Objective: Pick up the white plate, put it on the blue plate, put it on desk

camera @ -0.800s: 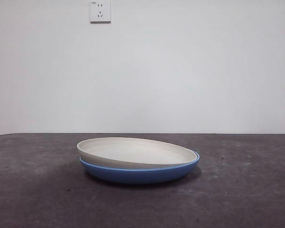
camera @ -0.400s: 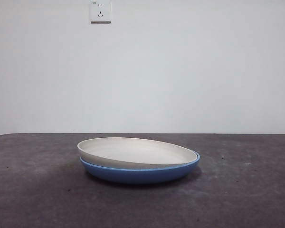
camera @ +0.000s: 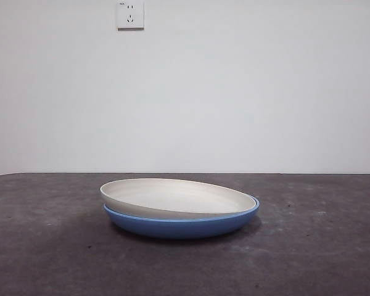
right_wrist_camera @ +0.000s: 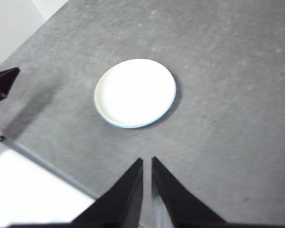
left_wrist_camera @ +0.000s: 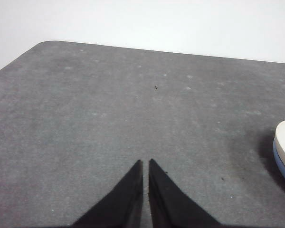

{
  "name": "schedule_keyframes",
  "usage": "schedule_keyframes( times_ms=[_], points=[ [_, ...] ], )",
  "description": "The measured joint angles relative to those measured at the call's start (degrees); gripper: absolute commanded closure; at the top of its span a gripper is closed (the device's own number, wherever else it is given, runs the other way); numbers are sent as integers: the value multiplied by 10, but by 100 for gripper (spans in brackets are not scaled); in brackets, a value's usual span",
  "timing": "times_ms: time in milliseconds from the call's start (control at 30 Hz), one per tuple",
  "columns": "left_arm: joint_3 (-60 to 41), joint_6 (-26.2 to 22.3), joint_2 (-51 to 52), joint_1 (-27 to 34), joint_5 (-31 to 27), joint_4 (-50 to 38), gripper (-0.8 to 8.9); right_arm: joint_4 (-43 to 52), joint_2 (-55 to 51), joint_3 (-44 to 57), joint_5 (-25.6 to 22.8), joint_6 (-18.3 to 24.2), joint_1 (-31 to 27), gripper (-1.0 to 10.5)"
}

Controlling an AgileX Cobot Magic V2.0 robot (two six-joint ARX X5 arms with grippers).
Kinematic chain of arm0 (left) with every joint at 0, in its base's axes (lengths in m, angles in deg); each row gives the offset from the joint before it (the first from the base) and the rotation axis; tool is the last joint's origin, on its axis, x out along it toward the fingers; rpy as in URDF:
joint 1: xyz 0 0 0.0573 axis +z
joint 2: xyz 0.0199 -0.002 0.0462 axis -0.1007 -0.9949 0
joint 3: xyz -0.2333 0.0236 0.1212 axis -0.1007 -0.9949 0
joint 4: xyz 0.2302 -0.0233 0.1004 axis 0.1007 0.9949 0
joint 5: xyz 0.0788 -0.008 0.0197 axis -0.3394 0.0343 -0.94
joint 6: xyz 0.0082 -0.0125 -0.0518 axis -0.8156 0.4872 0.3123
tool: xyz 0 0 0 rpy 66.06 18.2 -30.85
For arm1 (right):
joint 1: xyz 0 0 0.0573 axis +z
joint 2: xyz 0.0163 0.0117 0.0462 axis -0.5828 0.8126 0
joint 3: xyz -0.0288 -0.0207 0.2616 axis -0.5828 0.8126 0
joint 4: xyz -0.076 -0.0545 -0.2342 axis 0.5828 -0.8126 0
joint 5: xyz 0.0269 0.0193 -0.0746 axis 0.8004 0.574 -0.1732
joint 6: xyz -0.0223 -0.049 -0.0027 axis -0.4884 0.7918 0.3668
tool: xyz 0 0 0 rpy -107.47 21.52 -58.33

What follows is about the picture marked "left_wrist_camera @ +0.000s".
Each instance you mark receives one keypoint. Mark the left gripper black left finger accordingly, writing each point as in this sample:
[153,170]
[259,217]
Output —
[121,204]

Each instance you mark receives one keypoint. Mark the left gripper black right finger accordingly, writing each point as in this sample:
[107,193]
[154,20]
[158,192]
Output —
[171,204]

